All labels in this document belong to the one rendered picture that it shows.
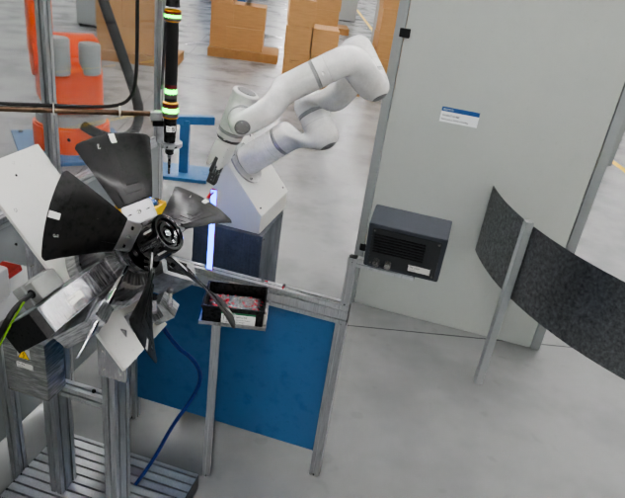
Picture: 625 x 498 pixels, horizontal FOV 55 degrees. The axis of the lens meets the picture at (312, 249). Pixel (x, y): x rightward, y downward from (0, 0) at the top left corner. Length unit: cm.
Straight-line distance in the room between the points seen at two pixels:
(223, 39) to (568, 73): 841
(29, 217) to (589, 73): 262
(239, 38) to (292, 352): 907
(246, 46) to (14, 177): 936
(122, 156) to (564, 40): 225
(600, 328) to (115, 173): 206
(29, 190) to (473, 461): 219
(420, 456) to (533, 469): 53
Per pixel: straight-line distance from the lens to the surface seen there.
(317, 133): 231
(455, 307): 382
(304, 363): 242
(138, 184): 186
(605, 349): 291
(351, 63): 190
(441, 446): 305
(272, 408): 261
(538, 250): 303
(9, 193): 189
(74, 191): 164
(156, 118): 176
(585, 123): 343
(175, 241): 179
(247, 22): 1106
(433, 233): 199
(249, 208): 245
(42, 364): 206
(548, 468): 317
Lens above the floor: 202
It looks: 27 degrees down
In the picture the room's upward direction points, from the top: 8 degrees clockwise
